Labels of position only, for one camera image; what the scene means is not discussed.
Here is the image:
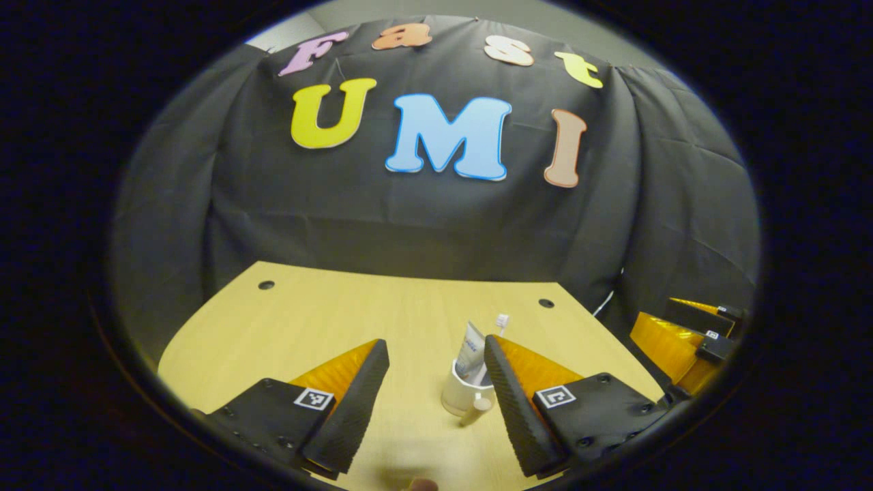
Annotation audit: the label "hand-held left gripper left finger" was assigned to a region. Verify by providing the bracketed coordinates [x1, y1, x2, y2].
[194, 339, 390, 478]

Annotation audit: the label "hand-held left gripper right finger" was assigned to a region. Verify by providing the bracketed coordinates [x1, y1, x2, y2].
[484, 334, 672, 478]

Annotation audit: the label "white cup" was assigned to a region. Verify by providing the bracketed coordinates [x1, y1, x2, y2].
[441, 359, 495, 427]

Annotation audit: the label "white toothpaste tube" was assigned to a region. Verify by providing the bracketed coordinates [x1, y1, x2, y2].
[456, 321, 487, 381]

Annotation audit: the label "wooden desktop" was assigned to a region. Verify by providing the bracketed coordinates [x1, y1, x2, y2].
[158, 261, 666, 491]

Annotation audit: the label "black backdrop cloth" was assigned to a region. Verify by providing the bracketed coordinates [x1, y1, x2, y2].
[109, 15, 761, 362]

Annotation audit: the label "white cable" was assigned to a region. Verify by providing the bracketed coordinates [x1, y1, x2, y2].
[592, 269, 625, 318]

